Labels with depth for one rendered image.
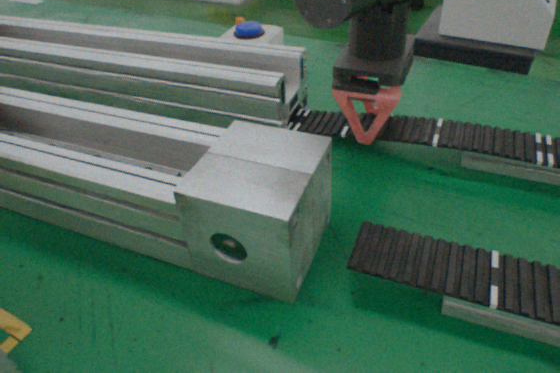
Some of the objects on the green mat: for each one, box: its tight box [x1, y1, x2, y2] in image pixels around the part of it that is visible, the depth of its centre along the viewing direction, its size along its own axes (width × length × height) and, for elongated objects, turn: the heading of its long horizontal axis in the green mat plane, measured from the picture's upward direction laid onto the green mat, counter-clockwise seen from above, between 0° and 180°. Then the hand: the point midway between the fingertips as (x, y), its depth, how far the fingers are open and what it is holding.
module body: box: [0, 16, 308, 129], centre depth 64 cm, size 80×10×8 cm, turn 72°
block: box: [173, 121, 332, 304], centre depth 36 cm, size 9×12×10 cm
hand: (370, 124), depth 49 cm, fingers closed on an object, 5 cm apart
